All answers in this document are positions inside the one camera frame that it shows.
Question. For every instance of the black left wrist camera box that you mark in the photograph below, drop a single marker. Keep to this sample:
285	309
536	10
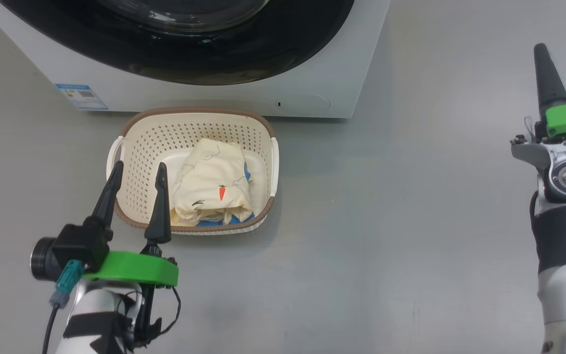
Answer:
74	246

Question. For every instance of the blue energy label sticker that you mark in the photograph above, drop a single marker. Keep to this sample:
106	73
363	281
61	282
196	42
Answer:
81	97

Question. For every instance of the cream perforated laundry basket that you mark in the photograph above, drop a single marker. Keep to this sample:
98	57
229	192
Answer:
155	147

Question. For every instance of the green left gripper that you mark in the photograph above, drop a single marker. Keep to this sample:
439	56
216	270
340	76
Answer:
135	269

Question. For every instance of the black round glass washer door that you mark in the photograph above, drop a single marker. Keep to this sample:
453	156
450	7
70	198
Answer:
189	61

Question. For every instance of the cream garment with carrot print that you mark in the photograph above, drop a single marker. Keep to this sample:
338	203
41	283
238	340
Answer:
214	172

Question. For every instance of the teal left camera connector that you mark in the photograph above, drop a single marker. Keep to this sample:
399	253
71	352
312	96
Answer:
67	280

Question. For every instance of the white front-load washing machine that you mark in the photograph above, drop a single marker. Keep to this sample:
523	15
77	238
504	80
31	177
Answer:
337	59

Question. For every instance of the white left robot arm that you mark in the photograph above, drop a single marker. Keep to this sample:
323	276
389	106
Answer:
86	305

